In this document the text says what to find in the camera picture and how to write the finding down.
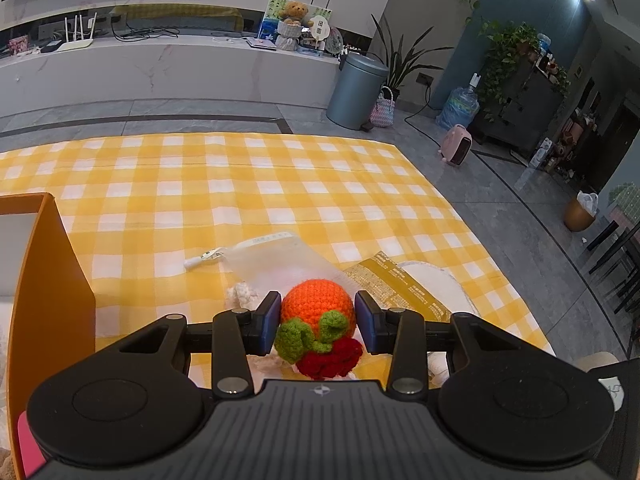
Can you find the yellow checkered tablecloth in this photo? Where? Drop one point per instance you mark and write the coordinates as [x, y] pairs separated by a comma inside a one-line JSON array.
[[136, 207]]

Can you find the brown round basket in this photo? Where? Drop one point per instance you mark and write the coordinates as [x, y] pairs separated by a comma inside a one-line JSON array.
[[581, 211]]

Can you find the blue-grey trash bin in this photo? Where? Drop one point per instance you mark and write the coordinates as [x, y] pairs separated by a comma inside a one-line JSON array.
[[356, 91]]

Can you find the pink space heater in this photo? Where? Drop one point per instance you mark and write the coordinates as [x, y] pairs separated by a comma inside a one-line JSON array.
[[456, 145]]

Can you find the orange crocheted fruit toy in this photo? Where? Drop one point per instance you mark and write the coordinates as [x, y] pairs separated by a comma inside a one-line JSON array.
[[317, 327]]

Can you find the white marble tv console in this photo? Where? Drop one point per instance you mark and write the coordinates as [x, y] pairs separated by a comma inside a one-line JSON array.
[[183, 68]]

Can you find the black dining chair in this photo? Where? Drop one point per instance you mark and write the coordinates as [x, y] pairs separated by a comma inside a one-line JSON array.
[[611, 273]]

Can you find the dark cabinet with plants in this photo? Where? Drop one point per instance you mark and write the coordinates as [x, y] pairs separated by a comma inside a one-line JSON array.
[[522, 86]]

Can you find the gold printed package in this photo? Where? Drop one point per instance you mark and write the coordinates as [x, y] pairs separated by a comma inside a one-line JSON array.
[[393, 288]]

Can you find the orange storage box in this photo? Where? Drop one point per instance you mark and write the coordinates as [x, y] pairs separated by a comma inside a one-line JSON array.
[[48, 310]]

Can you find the white wifi router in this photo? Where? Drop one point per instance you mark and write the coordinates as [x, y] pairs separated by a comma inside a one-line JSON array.
[[80, 34]]

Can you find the pink object in box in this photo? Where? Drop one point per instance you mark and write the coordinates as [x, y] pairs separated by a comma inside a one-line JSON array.
[[32, 457]]

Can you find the pastel woven basket bag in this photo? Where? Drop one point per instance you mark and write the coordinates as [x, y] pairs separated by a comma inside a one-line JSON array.
[[382, 115]]

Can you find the tall leafy floor plant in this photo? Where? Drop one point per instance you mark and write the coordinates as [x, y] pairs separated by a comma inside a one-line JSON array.
[[400, 60]]

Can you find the small white clip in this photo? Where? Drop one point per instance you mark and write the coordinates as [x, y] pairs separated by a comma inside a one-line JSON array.
[[211, 255]]

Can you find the blue water jug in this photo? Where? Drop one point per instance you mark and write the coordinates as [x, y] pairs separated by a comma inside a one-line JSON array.
[[461, 106]]

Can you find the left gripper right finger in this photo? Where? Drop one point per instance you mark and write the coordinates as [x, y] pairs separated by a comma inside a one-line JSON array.
[[407, 337]]

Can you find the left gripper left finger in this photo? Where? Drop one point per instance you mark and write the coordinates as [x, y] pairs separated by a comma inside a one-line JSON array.
[[230, 338]]

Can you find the teddy bear toy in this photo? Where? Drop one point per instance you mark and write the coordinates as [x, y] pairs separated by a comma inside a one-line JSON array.
[[293, 14]]

